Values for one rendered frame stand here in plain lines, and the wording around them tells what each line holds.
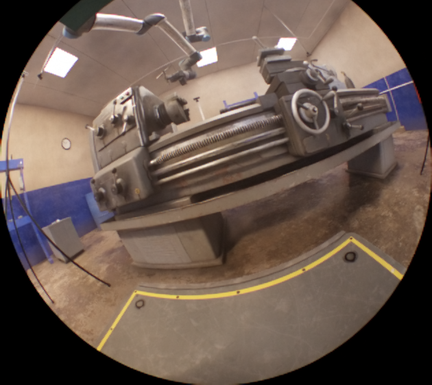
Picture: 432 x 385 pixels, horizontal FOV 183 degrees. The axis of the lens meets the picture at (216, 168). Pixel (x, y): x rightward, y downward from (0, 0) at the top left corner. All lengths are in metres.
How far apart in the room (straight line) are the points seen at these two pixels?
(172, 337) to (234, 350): 0.13
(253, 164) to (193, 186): 0.35
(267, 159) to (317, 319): 0.71
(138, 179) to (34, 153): 3.57
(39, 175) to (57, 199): 0.72
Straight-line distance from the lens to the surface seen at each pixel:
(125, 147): 0.95
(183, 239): 0.86
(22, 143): 4.11
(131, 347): 0.42
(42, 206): 3.77
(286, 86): 0.70
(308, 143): 0.65
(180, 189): 0.80
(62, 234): 2.42
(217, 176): 0.74
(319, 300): 0.33
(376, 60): 4.68
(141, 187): 0.72
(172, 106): 0.97
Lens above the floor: 0.62
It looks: 4 degrees down
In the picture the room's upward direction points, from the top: 19 degrees counter-clockwise
